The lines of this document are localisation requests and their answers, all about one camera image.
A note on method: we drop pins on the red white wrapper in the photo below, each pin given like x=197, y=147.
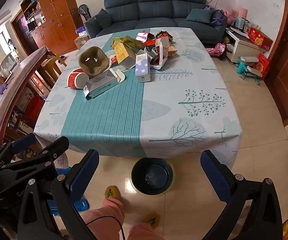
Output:
x=112, y=60

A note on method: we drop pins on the purple packet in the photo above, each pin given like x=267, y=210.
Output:
x=80, y=31

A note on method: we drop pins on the yellow wooden stool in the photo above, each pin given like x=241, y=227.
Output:
x=51, y=66

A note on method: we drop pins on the red gift box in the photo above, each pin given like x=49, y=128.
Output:
x=259, y=38

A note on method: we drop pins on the small red gift bag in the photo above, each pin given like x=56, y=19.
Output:
x=264, y=65

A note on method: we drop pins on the white low stand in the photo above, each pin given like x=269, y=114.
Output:
x=242, y=46

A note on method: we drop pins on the long wooden side table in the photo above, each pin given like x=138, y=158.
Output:
x=11, y=97

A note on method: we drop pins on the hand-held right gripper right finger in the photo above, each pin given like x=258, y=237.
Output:
x=216, y=177

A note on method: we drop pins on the white box blue print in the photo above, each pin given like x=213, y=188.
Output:
x=142, y=67

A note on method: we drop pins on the brown paper bowl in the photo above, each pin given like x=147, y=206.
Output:
x=91, y=65

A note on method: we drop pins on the cardboard box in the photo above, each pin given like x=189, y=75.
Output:
x=81, y=41

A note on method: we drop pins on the yellow green packet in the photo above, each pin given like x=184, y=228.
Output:
x=131, y=42

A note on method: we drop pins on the pink gift bags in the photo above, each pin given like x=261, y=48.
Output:
x=242, y=12

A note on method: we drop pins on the grey white carton box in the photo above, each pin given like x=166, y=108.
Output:
x=101, y=85

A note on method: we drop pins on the mint green appliance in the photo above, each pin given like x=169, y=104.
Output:
x=240, y=22

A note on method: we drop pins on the table with patterned tablecloth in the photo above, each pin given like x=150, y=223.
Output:
x=109, y=117

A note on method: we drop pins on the yellow slipper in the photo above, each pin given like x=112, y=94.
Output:
x=152, y=220
x=112, y=192

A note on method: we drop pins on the teal toy stool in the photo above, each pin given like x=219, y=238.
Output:
x=246, y=71

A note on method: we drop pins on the yellow carton box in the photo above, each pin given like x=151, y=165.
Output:
x=121, y=52

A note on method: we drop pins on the purple bag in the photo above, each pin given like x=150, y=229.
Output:
x=217, y=17

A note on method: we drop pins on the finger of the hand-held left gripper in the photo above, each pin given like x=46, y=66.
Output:
x=56, y=150
x=25, y=141

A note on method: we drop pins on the red foil packet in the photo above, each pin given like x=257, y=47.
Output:
x=142, y=37

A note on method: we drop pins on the dark brown printed packet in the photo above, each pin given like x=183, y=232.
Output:
x=162, y=33

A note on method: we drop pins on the black standing fan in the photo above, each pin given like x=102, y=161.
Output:
x=84, y=11

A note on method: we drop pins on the pink bag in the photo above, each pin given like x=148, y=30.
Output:
x=217, y=50

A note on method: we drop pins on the person's leg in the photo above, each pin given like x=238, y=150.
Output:
x=144, y=233
x=104, y=220

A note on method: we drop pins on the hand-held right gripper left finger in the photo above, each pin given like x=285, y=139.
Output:
x=84, y=177

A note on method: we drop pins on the red white paper cup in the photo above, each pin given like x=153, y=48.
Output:
x=75, y=78

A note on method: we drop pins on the dark round trash bin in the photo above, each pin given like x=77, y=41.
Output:
x=144, y=170

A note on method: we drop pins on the person's left leg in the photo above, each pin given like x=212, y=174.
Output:
x=104, y=220

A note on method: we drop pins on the large red shopping bag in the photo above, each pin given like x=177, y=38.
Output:
x=34, y=107

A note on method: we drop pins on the person's right leg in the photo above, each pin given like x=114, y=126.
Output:
x=144, y=233

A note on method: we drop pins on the dark blue sofa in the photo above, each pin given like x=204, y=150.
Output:
x=154, y=7

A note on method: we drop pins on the orange wooden cabinet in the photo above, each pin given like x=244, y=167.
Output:
x=56, y=17

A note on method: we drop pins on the dark blue sofa cushion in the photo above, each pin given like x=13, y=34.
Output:
x=199, y=15
x=103, y=18

